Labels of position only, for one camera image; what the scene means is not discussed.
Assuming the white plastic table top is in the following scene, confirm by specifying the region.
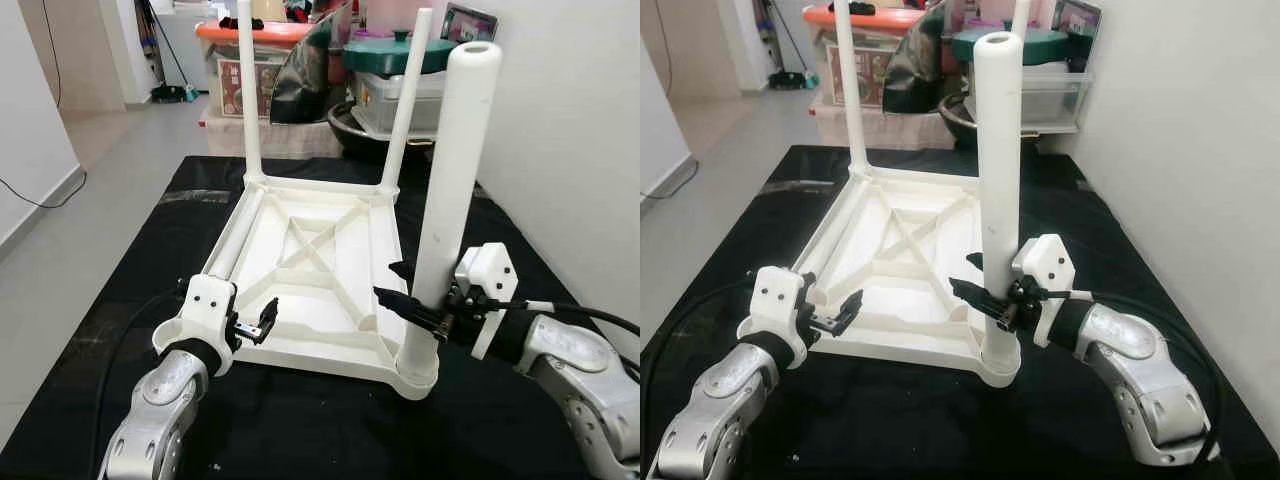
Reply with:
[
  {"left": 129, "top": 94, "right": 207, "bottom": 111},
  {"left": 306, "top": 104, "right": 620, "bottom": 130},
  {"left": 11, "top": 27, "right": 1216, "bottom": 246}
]
[
  {"left": 152, "top": 170, "right": 441, "bottom": 401},
  {"left": 738, "top": 160, "right": 1023, "bottom": 389}
]

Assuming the black table cloth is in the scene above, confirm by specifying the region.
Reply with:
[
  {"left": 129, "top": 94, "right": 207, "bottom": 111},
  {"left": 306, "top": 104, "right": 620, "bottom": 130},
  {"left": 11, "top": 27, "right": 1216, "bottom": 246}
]
[
  {"left": 0, "top": 152, "right": 641, "bottom": 480},
  {"left": 640, "top": 143, "right": 1280, "bottom": 480}
]

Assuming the black round wok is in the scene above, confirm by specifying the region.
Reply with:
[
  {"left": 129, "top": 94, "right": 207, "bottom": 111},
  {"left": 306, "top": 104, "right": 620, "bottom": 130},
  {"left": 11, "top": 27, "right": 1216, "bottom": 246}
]
[
  {"left": 327, "top": 100, "right": 441, "bottom": 161},
  {"left": 938, "top": 92, "right": 1041, "bottom": 146}
]

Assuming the clear plastic container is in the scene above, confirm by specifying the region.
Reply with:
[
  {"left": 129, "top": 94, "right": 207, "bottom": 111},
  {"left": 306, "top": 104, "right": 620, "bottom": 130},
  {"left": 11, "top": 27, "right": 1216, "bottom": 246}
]
[
  {"left": 350, "top": 70, "right": 446, "bottom": 136},
  {"left": 965, "top": 62, "right": 1093, "bottom": 131}
]

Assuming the black bag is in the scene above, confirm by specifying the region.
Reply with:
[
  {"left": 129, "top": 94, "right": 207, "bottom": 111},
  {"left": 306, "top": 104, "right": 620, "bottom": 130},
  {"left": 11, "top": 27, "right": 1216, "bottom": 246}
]
[
  {"left": 270, "top": 10, "right": 353, "bottom": 126},
  {"left": 882, "top": 0, "right": 966, "bottom": 113}
]

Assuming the storage box with red print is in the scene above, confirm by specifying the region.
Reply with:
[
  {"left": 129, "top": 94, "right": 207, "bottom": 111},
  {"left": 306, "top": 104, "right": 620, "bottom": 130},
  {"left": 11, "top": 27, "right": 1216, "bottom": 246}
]
[
  {"left": 195, "top": 18, "right": 316, "bottom": 121},
  {"left": 803, "top": 5, "right": 926, "bottom": 109}
]

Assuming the green floor mop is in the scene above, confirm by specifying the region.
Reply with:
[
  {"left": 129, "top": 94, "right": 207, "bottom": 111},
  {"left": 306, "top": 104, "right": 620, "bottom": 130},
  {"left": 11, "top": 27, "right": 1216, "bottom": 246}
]
[
  {"left": 140, "top": 0, "right": 199, "bottom": 104},
  {"left": 765, "top": 0, "right": 819, "bottom": 91}
]

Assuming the beige wooden door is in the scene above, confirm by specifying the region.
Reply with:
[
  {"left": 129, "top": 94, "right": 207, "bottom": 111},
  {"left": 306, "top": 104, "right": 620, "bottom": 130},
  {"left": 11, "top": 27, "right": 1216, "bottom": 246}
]
[
  {"left": 22, "top": 0, "right": 129, "bottom": 113},
  {"left": 645, "top": 0, "right": 746, "bottom": 99}
]

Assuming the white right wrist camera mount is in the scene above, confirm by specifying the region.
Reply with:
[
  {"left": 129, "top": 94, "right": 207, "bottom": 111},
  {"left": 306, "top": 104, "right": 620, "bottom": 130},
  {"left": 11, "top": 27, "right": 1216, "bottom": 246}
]
[
  {"left": 453, "top": 243, "right": 521, "bottom": 361},
  {"left": 1010, "top": 233, "right": 1079, "bottom": 349}
]

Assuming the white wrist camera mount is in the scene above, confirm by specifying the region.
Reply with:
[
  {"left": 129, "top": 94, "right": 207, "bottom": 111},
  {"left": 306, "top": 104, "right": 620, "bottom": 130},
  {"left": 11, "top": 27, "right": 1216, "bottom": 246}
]
[
  {"left": 180, "top": 273, "right": 241, "bottom": 373},
  {"left": 750, "top": 265, "right": 816, "bottom": 366},
  {"left": 453, "top": 243, "right": 521, "bottom": 361},
  {"left": 1010, "top": 233, "right": 1079, "bottom": 349}
]

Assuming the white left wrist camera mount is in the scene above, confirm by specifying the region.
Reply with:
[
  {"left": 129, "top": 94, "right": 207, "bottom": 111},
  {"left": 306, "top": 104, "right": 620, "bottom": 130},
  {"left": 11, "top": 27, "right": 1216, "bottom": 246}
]
[
  {"left": 750, "top": 265, "right": 816, "bottom": 366},
  {"left": 180, "top": 273, "right": 241, "bottom": 373}
]

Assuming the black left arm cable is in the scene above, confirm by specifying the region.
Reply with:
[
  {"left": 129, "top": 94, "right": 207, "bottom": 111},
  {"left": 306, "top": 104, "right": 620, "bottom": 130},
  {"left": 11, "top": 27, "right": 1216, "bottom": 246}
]
[
  {"left": 640, "top": 278, "right": 761, "bottom": 471},
  {"left": 92, "top": 283, "right": 191, "bottom": 480}
]

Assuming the black floor cable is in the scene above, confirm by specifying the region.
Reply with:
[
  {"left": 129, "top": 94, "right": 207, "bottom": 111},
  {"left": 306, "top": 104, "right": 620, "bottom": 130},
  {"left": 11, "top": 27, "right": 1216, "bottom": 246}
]
[
  {"left": 640, "top": 155, "right": 701, "bottom": 201},
  {"left": 0, "top": 165, "right": 89, "bottom": 211}
]

